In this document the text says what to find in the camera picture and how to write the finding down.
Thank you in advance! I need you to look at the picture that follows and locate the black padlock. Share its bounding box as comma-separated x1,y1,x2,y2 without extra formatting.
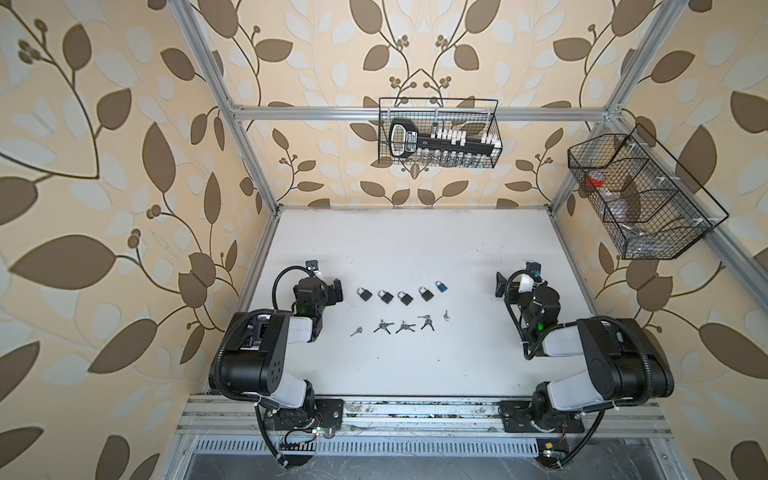
398,291,413,306
378,290,394,304
418,287,434,302

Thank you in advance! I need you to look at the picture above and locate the silver key bunch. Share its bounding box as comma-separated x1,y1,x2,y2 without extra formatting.
397,322,415,333
420,314,435,331
375,321,394,334

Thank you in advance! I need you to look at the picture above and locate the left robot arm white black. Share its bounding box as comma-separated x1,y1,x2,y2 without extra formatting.
209,260,344,438

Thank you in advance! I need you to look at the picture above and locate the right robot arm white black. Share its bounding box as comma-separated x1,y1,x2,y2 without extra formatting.
495,262,675,434

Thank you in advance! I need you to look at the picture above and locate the red capped item in basket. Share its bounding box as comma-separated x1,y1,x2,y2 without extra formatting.
585,170,606,190

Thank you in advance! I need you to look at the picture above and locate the black tool set in basket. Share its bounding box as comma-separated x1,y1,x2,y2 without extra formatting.
384,118,503,161

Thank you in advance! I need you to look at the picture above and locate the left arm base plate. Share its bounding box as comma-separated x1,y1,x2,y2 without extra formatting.
266,398,345,431

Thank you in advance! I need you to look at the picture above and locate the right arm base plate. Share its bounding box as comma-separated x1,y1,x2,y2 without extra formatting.
498,400,585,434

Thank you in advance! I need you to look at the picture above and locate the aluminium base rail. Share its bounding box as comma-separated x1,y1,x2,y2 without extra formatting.
173,395,673,458

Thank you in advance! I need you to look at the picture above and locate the right wall wire basket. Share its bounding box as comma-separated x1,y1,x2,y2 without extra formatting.
568,124,729,260

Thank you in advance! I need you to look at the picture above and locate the wall wire basket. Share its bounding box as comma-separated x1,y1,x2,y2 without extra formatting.
378,96,503,169
568,124,729,260

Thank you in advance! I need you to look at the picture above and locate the back wall wire basket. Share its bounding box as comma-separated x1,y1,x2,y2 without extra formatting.
378,96,503,169

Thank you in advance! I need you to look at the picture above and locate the aluminium frame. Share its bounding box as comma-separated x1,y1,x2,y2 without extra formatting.
161,0,768,480

